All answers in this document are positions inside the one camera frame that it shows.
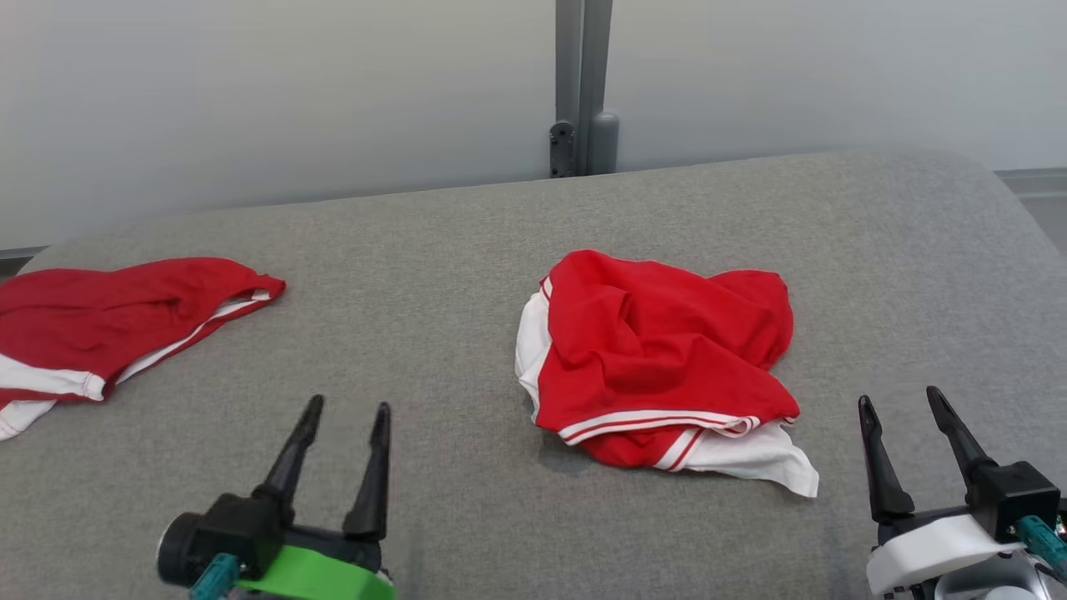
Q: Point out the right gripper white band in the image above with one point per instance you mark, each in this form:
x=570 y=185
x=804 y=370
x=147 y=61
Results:
x=934 y=550

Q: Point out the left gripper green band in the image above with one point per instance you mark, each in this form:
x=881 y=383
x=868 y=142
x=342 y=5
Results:
x=250 y=533

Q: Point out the red white-trimmed shorts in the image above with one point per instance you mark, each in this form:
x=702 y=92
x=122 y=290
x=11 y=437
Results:
x=100 y=317

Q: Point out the red white basketball jersey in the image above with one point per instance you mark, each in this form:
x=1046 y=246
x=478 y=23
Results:
x=650 y=350

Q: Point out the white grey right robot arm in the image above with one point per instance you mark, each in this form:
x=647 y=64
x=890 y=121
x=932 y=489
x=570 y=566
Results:
x=1000 y=585

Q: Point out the grey fabric sofa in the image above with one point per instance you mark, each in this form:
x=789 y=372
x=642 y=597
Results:
x=458 y=292

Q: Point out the grey wall baseboard rail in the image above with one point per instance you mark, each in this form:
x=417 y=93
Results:
x=21 y=252
x=1034 y=182

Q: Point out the dark hinge bracket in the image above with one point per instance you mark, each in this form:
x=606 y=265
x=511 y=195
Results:
x=562 y=150

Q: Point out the grey cylinder post cap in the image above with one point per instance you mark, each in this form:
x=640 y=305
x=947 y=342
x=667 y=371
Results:
x=604 y=142

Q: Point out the grey metal post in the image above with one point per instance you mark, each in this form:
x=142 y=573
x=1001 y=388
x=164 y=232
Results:
x=583 y=58

